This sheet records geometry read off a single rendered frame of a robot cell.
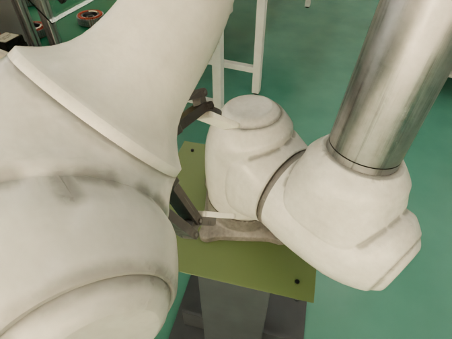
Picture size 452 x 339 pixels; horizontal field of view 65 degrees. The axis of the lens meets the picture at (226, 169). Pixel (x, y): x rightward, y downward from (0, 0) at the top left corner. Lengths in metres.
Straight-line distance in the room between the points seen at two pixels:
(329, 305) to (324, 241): 1.04
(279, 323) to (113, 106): 1.35
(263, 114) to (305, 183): 0.14
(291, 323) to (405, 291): 0.50
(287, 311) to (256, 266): 0.79
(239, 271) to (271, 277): 0.06
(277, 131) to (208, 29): 0.40
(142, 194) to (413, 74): 0.34
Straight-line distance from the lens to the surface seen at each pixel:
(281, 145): 0.59
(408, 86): 0.44
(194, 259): 0.72
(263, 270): 0.71
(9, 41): 1.22
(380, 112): 0.45
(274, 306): 1.49
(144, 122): 0.17
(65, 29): 1.71
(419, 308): 1.68
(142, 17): 0.18
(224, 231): 0.73
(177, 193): 0.44
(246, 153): 0.57
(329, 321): 1.53
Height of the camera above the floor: 1.36
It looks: 45 degrees down
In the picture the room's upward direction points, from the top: straight up
